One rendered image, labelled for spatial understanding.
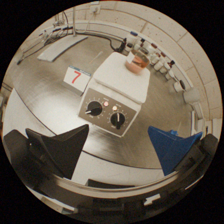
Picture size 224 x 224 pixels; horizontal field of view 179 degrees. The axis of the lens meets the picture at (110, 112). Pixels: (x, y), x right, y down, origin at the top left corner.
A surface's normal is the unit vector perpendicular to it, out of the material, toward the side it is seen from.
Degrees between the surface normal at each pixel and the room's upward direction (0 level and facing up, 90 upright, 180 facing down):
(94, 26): 90
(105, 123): 30
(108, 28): 90
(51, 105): 0
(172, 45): 90
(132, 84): 0
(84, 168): 0
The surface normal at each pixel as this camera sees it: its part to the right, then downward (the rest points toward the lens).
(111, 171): 0.21, -0.17
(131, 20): -0.42, 0.87
